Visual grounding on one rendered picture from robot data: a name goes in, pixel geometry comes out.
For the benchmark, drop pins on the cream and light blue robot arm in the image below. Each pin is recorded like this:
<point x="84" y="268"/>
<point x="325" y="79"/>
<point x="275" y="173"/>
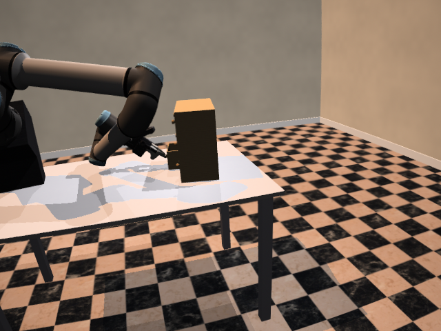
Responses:
<point x="140" y="85"/>

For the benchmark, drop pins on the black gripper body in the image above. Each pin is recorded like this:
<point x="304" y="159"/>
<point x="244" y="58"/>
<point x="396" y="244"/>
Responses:
<point x="138" y="146"/>

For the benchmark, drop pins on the light wooden chest of drawers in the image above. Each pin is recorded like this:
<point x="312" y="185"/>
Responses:
<point x="195" y="124"/>

